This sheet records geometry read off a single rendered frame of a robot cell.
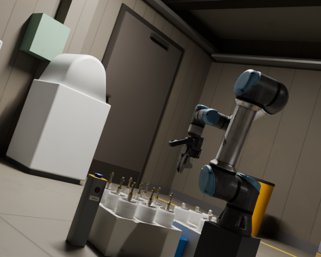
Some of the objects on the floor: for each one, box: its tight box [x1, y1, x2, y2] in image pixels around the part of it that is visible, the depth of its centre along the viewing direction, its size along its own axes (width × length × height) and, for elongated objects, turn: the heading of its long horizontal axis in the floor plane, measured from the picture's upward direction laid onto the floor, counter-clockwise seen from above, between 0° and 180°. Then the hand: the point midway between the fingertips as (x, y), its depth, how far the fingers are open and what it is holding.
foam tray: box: [87, 202, 182, 257], centre depth 194 cm, size 39×39×18 cm
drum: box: [243, 174, 275, 237], centre depth 447 cm, size 41×41×65 cm
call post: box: [66, 175, 107, 247], centre depth 172 cm, size 7×7×31 cm
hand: (178, 170), depth 194 cm, fingers open, 3 cm apart
